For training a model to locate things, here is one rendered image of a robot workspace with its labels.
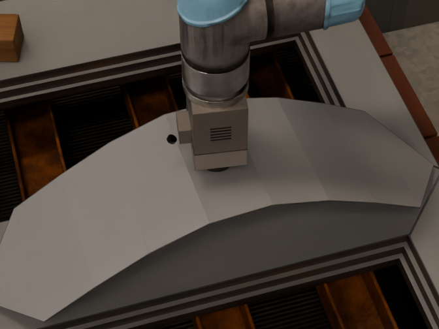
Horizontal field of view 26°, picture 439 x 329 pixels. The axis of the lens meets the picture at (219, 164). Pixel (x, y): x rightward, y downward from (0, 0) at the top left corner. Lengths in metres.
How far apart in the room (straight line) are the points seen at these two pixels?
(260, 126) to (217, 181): 0.11
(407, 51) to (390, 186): 0.58
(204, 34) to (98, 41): 0.61
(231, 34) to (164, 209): 0.28
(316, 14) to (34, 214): 0.49
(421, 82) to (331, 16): 0.80
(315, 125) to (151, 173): 0.24
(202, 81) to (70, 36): 0.59
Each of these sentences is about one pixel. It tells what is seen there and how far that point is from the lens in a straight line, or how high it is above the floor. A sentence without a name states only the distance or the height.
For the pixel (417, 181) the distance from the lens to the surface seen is 1.34.
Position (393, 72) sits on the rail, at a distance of 1.59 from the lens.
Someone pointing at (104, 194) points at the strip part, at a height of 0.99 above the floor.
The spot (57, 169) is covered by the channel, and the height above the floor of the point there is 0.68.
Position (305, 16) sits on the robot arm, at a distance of 0.99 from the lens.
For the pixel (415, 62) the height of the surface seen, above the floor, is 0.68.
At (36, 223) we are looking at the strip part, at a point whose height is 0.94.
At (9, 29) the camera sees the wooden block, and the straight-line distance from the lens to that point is 1.54.
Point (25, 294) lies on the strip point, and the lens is 1.24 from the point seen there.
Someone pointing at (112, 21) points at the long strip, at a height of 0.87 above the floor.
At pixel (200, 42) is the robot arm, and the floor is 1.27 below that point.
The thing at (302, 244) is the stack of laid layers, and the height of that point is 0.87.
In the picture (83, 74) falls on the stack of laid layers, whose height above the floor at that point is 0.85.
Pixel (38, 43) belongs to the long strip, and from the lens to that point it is 1.58.
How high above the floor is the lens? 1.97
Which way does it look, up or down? 53 degrees down
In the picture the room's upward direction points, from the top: straight up
